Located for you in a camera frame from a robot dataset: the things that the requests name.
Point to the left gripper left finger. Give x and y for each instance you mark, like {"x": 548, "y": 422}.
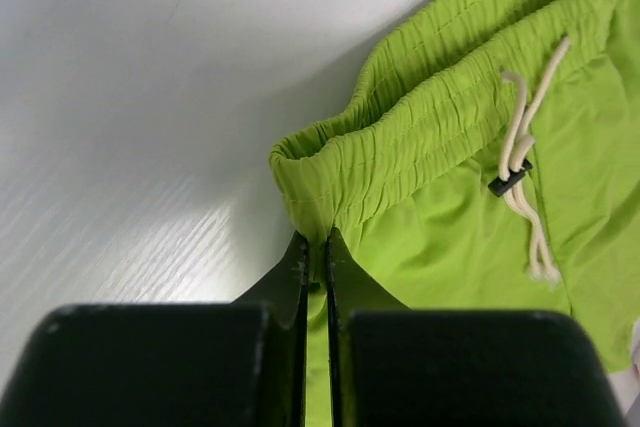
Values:
{"x": 173, "y": 364}

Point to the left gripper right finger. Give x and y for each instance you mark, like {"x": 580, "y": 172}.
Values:
{"x": 394, "y": 366}

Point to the lime green shorts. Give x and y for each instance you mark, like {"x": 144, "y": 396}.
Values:
{"x": 487, "y": 160}

